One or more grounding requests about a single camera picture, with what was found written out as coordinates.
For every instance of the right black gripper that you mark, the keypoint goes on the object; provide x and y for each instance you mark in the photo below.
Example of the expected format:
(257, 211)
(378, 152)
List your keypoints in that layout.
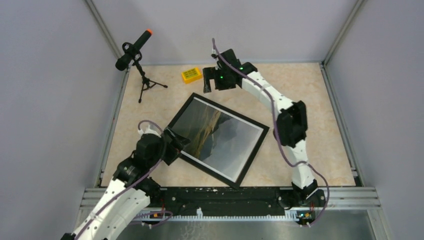
(210, 73)

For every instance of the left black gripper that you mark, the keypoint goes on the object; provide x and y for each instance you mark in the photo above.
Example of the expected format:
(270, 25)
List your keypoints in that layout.
(175, 146)

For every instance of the landscape photo print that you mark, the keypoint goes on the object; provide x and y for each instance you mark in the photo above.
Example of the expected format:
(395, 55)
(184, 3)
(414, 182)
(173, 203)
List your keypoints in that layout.
(217, 139)

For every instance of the wooden picture frame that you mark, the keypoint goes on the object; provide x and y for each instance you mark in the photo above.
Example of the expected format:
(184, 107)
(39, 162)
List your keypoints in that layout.
(218, 139)

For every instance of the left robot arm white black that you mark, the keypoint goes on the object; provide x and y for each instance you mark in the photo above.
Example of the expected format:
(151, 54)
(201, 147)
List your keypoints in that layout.
(131, 188)

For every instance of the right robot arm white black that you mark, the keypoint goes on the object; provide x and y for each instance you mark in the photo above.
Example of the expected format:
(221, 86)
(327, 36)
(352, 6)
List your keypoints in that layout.
(290, 123)

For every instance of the yellow green toy block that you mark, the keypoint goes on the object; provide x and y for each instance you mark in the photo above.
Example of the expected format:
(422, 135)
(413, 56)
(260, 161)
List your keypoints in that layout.
(191, 75)

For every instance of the small black tripod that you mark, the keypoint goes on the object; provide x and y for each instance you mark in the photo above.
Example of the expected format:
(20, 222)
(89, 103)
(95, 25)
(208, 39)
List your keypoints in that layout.
(147, 83)

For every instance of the black microphone orange tip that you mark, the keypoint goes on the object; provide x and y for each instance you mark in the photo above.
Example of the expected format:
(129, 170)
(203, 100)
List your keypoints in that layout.
(131, 50)

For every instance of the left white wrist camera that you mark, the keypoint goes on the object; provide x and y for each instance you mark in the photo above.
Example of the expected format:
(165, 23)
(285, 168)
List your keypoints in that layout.
(150, 129)

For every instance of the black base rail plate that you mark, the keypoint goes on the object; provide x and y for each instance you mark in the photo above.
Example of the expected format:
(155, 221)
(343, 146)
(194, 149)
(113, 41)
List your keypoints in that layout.
(230, 202)

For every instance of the aluminium frame rail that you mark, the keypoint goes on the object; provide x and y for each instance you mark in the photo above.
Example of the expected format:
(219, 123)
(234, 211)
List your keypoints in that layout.
(351, 198)

